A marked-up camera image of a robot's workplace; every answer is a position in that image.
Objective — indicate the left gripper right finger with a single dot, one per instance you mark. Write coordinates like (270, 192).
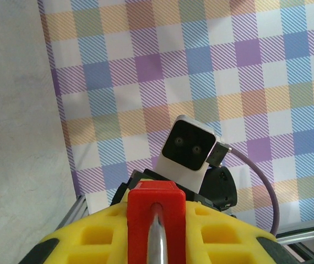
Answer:
(228, 242)

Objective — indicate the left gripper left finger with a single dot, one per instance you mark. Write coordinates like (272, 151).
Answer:
(91, 242)

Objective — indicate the red padlock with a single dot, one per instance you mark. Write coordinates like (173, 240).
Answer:
(168, 209)

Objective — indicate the aluminium side rail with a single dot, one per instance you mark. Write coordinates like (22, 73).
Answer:
(74, 214)

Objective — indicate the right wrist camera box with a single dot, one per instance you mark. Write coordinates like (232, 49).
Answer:
(190, 143)

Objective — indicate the aluminium frame post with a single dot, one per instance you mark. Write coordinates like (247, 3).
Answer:
(305, 233)

